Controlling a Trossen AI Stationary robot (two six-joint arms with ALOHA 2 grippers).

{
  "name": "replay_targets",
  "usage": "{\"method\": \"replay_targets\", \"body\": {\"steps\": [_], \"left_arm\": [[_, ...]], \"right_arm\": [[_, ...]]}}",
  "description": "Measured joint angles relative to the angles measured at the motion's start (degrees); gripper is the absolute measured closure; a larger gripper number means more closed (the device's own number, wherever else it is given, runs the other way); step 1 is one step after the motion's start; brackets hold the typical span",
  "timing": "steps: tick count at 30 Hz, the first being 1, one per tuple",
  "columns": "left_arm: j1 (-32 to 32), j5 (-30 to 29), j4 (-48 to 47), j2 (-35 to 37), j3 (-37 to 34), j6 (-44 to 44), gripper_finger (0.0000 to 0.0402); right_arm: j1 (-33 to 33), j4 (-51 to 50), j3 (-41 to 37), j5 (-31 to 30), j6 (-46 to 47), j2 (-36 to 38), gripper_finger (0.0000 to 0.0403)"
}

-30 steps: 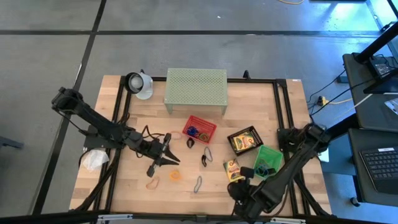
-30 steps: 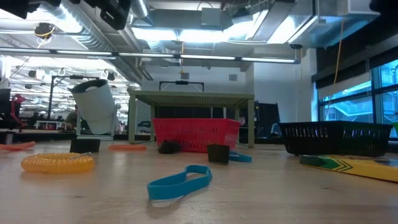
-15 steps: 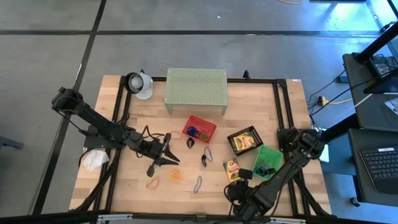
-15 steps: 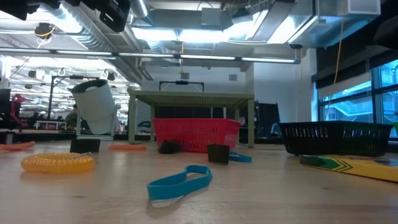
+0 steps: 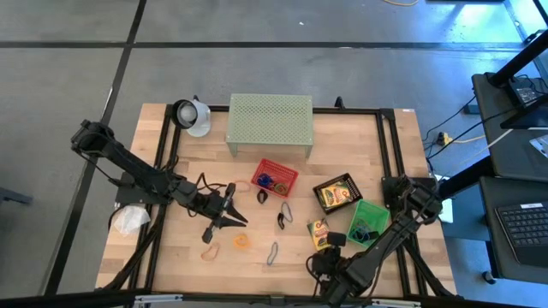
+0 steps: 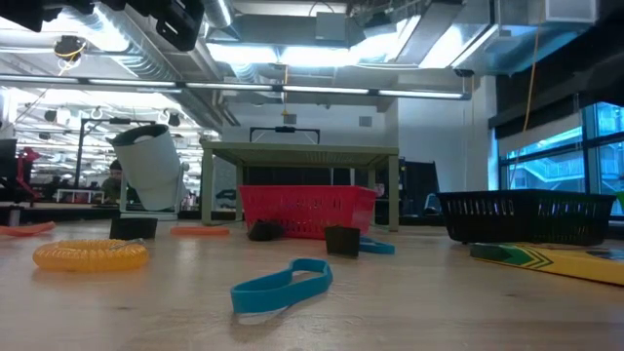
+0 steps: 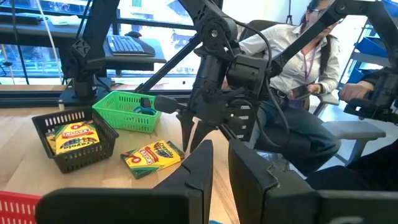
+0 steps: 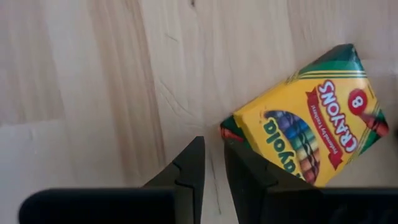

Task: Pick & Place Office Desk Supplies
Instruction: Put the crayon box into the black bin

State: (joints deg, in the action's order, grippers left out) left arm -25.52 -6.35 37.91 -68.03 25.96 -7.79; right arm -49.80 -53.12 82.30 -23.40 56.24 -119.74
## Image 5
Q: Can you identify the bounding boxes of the red plastic basket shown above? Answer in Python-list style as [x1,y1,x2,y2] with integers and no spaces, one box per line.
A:
[250,157,300,199]

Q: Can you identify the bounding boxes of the green plastic basket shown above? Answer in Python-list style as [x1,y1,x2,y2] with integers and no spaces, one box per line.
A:
[345,198,391,248]

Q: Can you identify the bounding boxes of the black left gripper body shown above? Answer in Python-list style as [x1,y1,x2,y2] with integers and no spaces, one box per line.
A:
[190,191,228,228]

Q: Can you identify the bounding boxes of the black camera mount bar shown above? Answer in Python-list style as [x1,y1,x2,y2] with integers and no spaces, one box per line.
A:
[0,288,548,308]

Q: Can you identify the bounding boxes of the black computer keyboard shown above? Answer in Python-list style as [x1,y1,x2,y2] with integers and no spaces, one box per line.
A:
[494,201,548,269]

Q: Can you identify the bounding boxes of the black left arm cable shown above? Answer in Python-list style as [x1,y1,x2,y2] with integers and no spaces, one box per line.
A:
[194,170,228,196]

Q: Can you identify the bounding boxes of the black plastic basket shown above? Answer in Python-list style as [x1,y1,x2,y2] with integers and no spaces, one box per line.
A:
[311,172,364,216]

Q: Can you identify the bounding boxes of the black aluminium table frame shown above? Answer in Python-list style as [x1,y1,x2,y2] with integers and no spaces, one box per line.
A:
[96,96,459,300]

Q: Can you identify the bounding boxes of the white desk lamp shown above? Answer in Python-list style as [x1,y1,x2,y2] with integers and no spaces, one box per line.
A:
[170,98,212,139]

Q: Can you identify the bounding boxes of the black power device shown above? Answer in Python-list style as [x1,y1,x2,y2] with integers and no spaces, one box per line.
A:
[507,76,547,109]

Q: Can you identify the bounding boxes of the pale green perforated metal shelf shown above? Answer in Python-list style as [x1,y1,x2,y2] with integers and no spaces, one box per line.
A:
[225,92,315,160]

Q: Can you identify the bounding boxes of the white crumpled plastic bag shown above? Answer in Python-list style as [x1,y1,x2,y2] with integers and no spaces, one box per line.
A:
[111,204,152,237]

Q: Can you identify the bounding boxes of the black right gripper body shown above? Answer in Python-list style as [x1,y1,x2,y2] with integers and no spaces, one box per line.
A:
[321,246,350,280]

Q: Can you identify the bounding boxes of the white paper sheet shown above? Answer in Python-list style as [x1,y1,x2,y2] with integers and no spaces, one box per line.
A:
[439,198,455,224]

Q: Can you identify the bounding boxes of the black side desk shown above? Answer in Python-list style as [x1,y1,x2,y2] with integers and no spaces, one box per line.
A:
[470,70,548,181]
[478,175,548,286]

